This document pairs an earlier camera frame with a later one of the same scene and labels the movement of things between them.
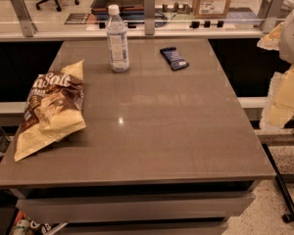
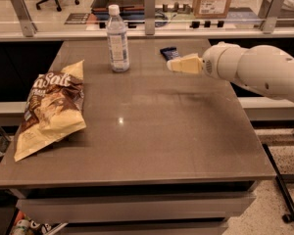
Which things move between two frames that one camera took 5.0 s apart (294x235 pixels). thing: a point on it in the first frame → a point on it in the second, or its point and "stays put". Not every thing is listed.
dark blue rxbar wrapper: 173,58 stays put
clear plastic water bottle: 118,40 stays put
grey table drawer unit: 135,207 stays put
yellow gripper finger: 285,93 → 190,63
